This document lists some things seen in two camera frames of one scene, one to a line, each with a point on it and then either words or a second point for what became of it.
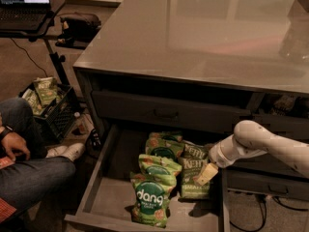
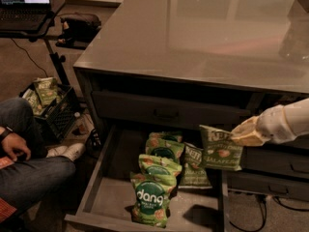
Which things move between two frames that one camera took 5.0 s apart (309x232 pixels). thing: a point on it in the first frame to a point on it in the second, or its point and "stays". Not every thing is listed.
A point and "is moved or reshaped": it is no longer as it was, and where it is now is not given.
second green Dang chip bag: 152,163 stays
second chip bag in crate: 31,98 stays
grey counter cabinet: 201,58 stays
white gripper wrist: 217,156 to 274,124
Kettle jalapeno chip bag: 194,158 is moved or reshaped
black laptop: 23,7 stays
